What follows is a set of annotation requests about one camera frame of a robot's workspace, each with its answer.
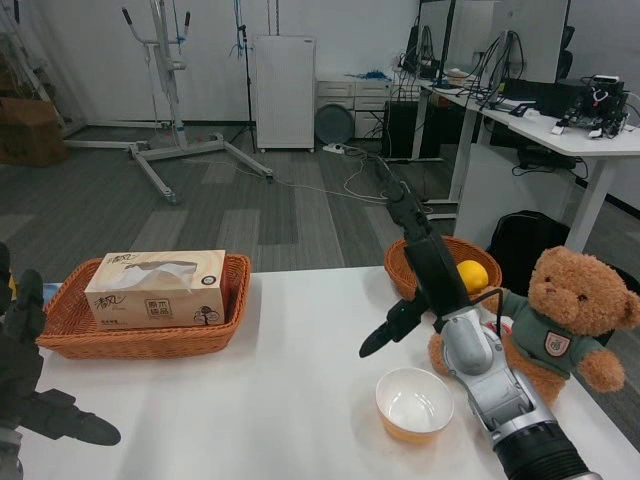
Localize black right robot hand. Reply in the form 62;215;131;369
358;154;474;359

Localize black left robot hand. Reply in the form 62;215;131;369
0;242;122;448

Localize orange and white plastic bowl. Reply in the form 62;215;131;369
374;367;455;445

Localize yellow lemon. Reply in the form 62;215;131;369
455;259;490;295

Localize round wicker basket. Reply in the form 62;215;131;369
383;235;503;302

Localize black backpack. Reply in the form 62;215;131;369
487;210;640;347

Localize rectangular wicker basket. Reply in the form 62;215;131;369
35;253;253;360

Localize brown teddy bear green sweater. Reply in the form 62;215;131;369
428;245;640;409

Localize white office desk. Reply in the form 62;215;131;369
452;110;640;254
413;78;511;207

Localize beige tissue box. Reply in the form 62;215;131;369
83;248;227;330

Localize black computer tower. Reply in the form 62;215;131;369
381;98;420;161

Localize round grey tray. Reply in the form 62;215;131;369
314;103;357;145

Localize white drawer cabinet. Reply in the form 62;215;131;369
315;76;397;142

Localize black desktop box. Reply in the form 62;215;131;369
503;77;587;117

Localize black computer monitor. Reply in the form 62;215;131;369
405;23;435;77

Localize brown cardboard boxes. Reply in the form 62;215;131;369
0;49;69;168

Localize white air purifier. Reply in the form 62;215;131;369
251;33;317;154

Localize black tripod stand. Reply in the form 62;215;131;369
233;23;260;154

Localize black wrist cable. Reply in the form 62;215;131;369
467;287;507;334

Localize white floor cable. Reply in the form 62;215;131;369
272;149;396;204

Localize small robot device with cables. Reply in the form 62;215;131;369
552;74;632;140

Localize white patient lift frame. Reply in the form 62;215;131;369
63;0;275;205

